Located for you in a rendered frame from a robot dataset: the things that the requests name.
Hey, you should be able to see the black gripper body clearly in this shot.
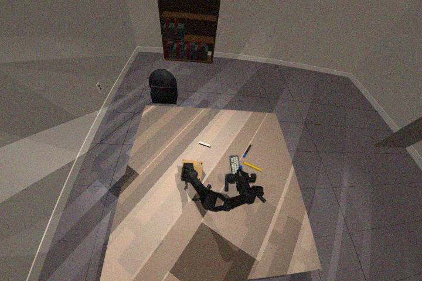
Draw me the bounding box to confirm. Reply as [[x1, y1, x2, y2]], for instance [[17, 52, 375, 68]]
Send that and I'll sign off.
[[227, 173, 257, 186]]

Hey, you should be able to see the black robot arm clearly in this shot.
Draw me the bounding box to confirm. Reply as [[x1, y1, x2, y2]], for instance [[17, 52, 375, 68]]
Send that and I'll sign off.
[[181, 163, 264, 212]]

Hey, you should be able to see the grey letter keyboard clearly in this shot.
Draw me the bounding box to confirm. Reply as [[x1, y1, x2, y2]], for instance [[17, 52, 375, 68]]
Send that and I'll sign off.
[[230, 155, 240, 175]]

